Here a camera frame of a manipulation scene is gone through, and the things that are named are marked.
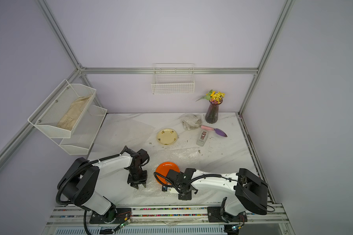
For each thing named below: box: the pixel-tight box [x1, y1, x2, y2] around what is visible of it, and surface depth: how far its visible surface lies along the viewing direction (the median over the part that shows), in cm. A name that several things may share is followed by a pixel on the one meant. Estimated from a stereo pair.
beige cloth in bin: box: [57, 94, 92, 131], surface depth 81 cm
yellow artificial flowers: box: [195, 89, 226, 104], surface depth 100 cm
